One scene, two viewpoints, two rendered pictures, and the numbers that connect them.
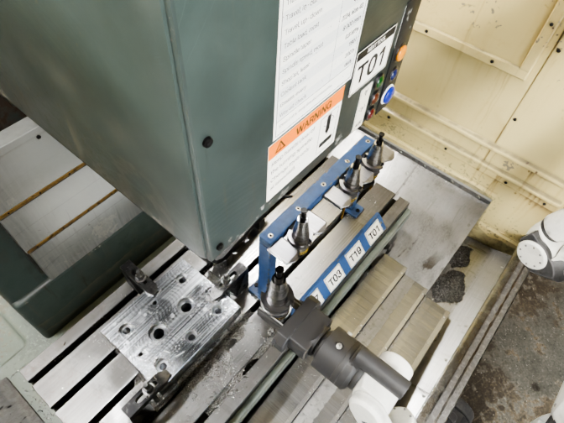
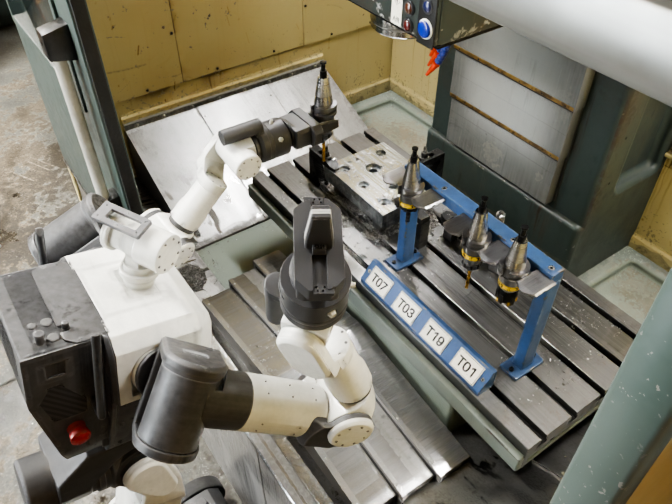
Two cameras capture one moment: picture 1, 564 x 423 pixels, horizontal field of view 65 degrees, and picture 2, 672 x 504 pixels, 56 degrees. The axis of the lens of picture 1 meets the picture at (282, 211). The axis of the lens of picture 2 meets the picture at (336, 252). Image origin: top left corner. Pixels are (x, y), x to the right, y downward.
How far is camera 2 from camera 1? 148 cm
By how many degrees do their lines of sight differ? 65
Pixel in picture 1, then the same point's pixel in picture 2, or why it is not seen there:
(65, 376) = (361, 145)
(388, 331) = not seen: hidden behind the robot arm
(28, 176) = (481, 39)
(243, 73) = not seen: outside the picture
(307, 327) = (295, 120)
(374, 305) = (386, 402)
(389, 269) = (440, 448)
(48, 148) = (501, 34)
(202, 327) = (369, 191)
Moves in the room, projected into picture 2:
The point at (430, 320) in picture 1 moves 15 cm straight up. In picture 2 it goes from (357, 481) to (358, 449)
